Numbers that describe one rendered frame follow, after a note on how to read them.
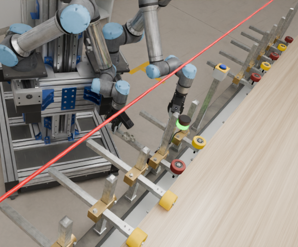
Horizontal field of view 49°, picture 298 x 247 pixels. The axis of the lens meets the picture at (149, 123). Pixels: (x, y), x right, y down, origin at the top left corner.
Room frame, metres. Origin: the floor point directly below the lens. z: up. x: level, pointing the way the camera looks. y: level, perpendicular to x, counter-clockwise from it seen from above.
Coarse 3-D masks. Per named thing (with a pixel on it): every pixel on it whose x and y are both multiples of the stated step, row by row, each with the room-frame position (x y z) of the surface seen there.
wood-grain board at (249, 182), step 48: (288, 48) 3.01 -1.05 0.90; (288, 96) 2.17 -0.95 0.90; (240, 144) 1.48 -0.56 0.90; (288, 144) 1.62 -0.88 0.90; (192, 192) 1.02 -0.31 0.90; (240, 192) 1.12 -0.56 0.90; (288, 192) 1.22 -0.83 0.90; (192, 240) 0.77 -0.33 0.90; (240, 240) 0.84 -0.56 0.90; (288, 240) 0.92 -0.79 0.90
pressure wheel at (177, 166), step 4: (176, 160) 1.19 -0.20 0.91; (180, 160) 1.20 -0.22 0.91; (172, 164) 1.16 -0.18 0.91; (176, 164) 1.17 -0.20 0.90; (180, 164) 1.18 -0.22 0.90; (184, 164) 1.18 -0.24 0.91; (172, 168) 1.14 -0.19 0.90; (176, 168) 1.14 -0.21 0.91; (180, 168) 1.15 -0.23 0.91; (184, 168) 1.15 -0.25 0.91; (176, 172) 1.13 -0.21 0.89; (180, 172) 1.13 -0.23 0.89; (172, 176) 1.17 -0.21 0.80
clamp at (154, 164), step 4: (156, 152) 1.24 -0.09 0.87; (168, 152) 1.28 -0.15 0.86; (152, 156) 1.20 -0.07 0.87; (156, 156) 1.21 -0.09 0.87; (160, 156) 1.22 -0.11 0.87; (164, 156) 1.23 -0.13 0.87; (152, 160) 1.17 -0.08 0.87; (160, 160) 1.19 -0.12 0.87; (148, 164) 1.18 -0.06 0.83; (152, 164) 1.17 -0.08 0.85; (156, 164) 1.16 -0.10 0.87
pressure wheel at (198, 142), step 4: (196, 136) 1.42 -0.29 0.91; (200, 136) 1.43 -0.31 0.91; (196, 140) 1.39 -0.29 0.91; (200, 140) 1.39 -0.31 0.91; (204, 140) 1.41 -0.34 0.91; (192, 144) 1.38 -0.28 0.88; (196, 144) 1.36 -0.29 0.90; (200, 144) 1.37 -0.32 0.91; (204, 144) 1.38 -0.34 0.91; (200, 148) 1.36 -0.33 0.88
